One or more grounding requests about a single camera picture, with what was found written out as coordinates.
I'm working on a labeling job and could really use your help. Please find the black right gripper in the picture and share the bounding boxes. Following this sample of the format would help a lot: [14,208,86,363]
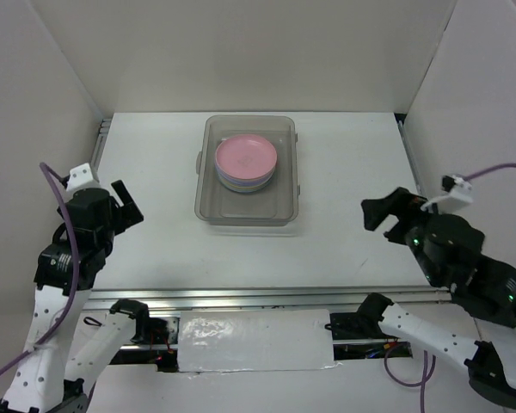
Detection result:
[357,182,452,283]

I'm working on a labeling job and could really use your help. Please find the blue plastic plate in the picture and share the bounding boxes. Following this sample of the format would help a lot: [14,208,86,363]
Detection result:
[222,182,269,194]

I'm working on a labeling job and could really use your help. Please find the purple plate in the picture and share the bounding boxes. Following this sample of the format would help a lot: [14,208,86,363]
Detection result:
[215,166,276,187]

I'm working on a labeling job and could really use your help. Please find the pink plastic plate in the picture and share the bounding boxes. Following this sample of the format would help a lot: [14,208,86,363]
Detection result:
[215,134,278,180]

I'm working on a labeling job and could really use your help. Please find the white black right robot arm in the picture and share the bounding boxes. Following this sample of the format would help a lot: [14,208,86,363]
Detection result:
[357,188,516,410]

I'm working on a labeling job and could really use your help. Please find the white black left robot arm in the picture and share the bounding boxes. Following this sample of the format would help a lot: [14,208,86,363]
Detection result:
[0,180,153,412]

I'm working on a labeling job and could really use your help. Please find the clear plastic bin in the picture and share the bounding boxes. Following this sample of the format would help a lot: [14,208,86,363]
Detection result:
[194,114,300,226]

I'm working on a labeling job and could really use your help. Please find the white glossy cover panel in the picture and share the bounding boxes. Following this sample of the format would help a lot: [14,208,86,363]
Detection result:
[177,310,335,373]

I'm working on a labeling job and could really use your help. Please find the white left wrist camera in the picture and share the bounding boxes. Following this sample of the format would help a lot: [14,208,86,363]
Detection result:
[66,163,101,194]

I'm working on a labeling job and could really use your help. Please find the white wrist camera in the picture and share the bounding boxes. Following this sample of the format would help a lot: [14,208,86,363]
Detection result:
[66,163,101,194]
[421,175,473,213]

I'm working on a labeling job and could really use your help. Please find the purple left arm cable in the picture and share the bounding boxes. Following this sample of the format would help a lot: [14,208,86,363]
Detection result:
[0,162,81,397]

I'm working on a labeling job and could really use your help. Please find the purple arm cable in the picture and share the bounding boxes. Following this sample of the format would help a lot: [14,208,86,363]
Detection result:
[383,163,516,413]
[0,162,81,397]

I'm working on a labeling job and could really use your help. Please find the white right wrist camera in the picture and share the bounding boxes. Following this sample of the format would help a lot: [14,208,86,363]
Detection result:
[421,175,473,213]

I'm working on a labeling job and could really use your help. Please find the aluminium rail frame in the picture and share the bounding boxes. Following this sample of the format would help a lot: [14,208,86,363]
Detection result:
[85,112,474,335]

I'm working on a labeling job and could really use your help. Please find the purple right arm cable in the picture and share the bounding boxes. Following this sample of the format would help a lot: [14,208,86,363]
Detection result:
[383,163,516,413]

